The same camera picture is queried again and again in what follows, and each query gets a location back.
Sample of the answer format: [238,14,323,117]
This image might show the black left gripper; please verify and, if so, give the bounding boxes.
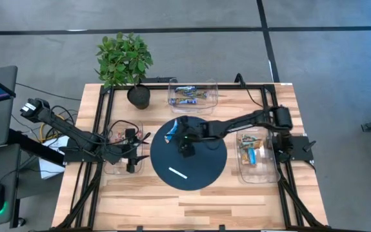
[103,131,152,164]

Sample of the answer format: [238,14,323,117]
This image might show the black table cable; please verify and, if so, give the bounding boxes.
[236,73,278,109]

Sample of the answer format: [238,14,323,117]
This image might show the black box blue light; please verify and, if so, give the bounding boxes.
[139,76,178,84]

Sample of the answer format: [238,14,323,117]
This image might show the blue granola bar red end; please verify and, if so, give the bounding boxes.
[248,147,258,166]

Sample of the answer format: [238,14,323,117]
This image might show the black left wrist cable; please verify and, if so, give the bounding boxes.
[106,119,150,155]

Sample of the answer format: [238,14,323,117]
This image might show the black aluminium table frame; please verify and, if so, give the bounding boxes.
[55,82,327,232]

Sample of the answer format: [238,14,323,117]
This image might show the clear plastic bin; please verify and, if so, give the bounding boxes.
[236,126,281,184]
[167,79,219,114]
[103,120,145,177]

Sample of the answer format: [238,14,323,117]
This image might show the green orange granola bar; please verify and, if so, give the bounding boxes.
[240,140,265,150]
[238,133,264,143]

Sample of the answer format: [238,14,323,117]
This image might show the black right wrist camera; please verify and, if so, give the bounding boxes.
[178,144,197,159]

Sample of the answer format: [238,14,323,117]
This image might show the green leafy plant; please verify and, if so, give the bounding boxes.
[94,31,154,88]

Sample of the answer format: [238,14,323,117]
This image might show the black plant pot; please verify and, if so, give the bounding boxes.
[126,84,152,110]

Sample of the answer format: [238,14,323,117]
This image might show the white paper strip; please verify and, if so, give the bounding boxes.
[168,166,188,180]

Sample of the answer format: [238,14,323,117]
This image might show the round dark woven placemat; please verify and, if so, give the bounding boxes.
[149,115,228,191]

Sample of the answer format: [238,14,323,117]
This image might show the thin black floor cable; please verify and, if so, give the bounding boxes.
[15,82,83,102]

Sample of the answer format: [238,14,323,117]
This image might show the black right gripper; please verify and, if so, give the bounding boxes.
[171,115,210,146]

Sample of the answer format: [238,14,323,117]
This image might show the yellow cable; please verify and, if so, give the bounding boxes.
[39,114,64,143]

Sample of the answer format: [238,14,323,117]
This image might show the white paper sheet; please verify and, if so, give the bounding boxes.
[37,135,70,180]

